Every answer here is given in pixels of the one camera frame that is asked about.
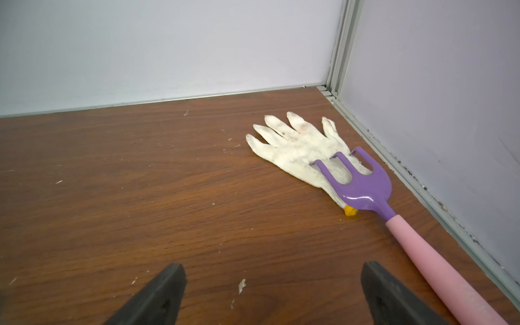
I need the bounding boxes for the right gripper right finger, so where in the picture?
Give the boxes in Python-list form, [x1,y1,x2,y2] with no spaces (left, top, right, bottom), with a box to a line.
[361,261,447,324]

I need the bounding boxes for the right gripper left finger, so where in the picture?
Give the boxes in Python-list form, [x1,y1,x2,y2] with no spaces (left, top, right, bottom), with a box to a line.
[105,264,187,325]

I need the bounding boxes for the purple pink toy rake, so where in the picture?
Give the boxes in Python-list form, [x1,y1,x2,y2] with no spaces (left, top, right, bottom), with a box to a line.
[311,147,506,324]

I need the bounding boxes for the white work glove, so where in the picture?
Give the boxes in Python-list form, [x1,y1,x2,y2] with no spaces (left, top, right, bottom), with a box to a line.
[246,112,371,217]

